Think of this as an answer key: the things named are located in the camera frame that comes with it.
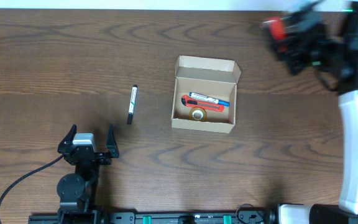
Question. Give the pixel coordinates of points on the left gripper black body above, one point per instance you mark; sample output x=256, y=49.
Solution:
x=104, y=160

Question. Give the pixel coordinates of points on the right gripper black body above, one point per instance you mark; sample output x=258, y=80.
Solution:
x=323, y=52

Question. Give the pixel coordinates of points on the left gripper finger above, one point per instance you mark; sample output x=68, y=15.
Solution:
x=68, y=139
x=111, y=144

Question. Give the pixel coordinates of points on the orange utility knife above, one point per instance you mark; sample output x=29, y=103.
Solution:
x=190, y=102

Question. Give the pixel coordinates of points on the clear tape roll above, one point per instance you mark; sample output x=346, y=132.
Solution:
x=197, y=114

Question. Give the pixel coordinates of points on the blue whiteboard marker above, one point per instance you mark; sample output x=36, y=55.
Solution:
x=209, y=99

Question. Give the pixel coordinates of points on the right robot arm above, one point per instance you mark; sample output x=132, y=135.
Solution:
x=342, y=79

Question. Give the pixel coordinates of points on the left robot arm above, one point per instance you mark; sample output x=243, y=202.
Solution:
x=77, y=190

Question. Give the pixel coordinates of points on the black green whiteboard marker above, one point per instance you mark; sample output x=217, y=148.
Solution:
x=132, y=104

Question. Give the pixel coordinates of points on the open cardboard box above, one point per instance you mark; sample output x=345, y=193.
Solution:
x=213, y=77

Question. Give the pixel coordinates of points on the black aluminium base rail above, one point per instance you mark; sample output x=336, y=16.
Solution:
x=242, y=216

